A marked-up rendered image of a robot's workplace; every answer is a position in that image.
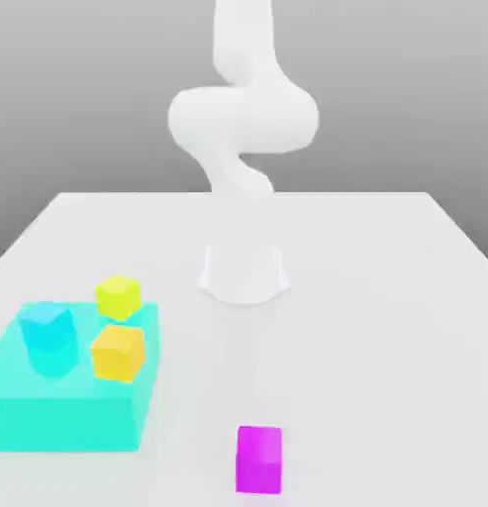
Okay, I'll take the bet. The small yellow cube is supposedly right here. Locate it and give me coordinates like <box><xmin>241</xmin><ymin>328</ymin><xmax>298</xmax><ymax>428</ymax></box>
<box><xmin>94</xmin><ymin>273</ymin><xmax>142</xmax><ymax>322</ymax></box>

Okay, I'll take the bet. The small orange cube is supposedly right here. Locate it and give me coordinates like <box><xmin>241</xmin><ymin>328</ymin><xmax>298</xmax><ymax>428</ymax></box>
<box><xmin>90</xmin><ymin>324</ymin><xmax>146</xmax><ymax>383</ymax></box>

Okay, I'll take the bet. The small magenta cube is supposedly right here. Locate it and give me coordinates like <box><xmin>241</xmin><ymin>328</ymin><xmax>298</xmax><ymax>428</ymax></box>
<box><xmin>235</xmin><ymin>425</ymin><xmax>283</xmax><ymax>495</ymax></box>

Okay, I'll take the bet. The small cyan cube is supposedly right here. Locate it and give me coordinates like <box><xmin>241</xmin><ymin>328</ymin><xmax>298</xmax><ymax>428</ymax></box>
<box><xmin>19</xmin><ymin>301</ymin><xmax>77</xmax><ymax>378</ymax></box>

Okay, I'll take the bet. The large turquoise box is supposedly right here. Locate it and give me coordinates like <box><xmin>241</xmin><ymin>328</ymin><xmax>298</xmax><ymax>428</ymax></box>
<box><xmin>0</xmin><ymin>301</ymin><xmax>159</xmax><ymax>454</ymax></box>

